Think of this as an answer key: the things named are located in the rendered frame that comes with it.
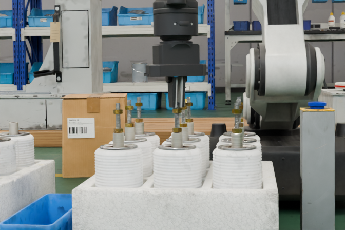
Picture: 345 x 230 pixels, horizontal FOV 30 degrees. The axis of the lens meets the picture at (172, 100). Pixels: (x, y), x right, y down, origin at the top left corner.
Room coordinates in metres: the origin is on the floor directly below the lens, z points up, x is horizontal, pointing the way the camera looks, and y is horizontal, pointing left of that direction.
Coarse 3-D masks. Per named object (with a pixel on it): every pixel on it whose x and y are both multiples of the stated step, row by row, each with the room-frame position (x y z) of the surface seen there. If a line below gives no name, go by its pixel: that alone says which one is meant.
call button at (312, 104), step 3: (309, 102) 1.42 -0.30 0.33; (312, 102) 1.41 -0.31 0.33; (315, 102) 1.41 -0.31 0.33; (318, 102) 1.40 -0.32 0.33; (321, 102) 1.41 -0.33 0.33; (324, 102) 1.41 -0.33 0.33; (309, 105) 1.42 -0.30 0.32; (312, 105) 1.41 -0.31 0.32; (315, 105) 1.40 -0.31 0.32; (318, 105) 1.40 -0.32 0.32; (321, 105) 1.40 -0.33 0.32; (324, 105) 1.41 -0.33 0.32; (312, 108) 1.41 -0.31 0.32; (315, 108) 1.41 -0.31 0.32; (318, 108) 1.41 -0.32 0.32; (321, 108) 1.41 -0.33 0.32
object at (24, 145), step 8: (0, 136) 1.53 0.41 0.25; (24, 136) 1.53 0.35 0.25; (32, 136) 1.55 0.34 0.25; (16, 144) 1.51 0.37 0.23; (24, 144) 1.52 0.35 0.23; (32, 144) 1.55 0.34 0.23; (16, 152) 1.51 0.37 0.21; (24, 152) 1.52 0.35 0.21; (32, 152) 1.54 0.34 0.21; (16, 160) 1.51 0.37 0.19; (24, 160) 1.52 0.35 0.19; (32, 160) 1.54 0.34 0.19
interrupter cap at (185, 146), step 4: (164, 144) 1.29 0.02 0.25; (168, 144) 1.30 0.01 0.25; (184, 144) 1.30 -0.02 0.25; (188, 144) 1.29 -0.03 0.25; (192, 144) 1.29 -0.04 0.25; (160, 148) 1.25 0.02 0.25; (164, 148) 1.24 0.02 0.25; (168, 148) 1.23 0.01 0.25; (172, 148) 1.23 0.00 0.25; (176, 148) 1.23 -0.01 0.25; (180, 148) 1.23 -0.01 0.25; (184, 148) 1.23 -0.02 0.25; (188, 148) 1.24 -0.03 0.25; (192, 148) 1.24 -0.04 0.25
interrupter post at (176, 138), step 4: (172, 132) 1.27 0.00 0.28; (180, 132) 1.27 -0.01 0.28; (172, 136) 1.26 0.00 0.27; (176, 136) 1.26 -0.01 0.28; (180, 136) 1.26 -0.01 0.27; (172, 140) 1.26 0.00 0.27; (176, 140) 1.26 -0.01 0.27; (180, 140) 1.26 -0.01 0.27; (172, 144) 1.26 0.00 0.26; (176, 144) 1.26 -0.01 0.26; (180, 144) 1.26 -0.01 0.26
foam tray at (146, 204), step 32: (96, 192) 1.21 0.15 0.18; (128, 192) 1.20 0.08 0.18; (160, 192) 1.20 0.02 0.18; (192, 192) 1.19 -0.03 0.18; (224, 192) 1.18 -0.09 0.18; (256, 192) 1.17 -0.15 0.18; (96, 224) 1.21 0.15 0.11; (128, 224) 1.20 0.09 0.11; (160, 224) 1.19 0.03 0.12; (192, 224) 1.19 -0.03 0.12; (224, 224) 1.18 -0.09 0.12; (256, 224) 1.17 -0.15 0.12
